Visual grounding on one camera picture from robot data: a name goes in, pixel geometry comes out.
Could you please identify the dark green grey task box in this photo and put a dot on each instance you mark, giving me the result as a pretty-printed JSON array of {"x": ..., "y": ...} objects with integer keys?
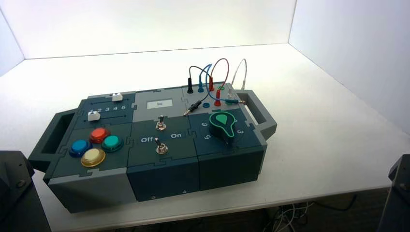
[{"x": 160, "y": 173}]

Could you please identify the blue round push button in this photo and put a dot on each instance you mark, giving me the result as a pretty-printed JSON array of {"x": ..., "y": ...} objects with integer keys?
[{"x": 80, "y": 147}]

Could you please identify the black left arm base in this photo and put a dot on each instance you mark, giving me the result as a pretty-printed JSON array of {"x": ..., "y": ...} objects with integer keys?
[{"x": 16, "y": 198}]

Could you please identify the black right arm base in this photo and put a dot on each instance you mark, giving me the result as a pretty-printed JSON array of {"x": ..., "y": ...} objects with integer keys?
[{"x": 397, "y": 208}]

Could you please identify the green round push button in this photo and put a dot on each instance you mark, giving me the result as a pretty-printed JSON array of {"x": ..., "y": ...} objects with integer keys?
[{"x": 112, "y": 142}]

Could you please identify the red round push button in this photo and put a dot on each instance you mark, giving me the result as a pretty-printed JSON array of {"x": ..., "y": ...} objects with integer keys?
[{"x": 99, "y": 134}]

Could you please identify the yellow round push button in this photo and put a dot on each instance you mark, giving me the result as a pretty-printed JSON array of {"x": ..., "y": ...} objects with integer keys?
[{"x": 93, "y": 157}]

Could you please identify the dark rotary knob green pointer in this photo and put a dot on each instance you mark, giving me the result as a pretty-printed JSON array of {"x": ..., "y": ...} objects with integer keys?
[{"x": 221, "y": 126}]

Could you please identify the small white display screen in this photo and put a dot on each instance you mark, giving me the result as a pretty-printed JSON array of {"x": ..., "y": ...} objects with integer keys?
[{"x": 159, "y": 104}]

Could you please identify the white slider knob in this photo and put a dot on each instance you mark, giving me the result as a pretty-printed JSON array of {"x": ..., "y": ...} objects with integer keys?
[
  {"x": 93, "y": 116},
  {"x": 117, "y": 97}
]

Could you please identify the metal toggle switch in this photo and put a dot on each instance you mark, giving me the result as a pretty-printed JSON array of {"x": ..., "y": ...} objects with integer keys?
[
  {"x": 160, "y": 126},
  {"x": 161, "y": 149}
]

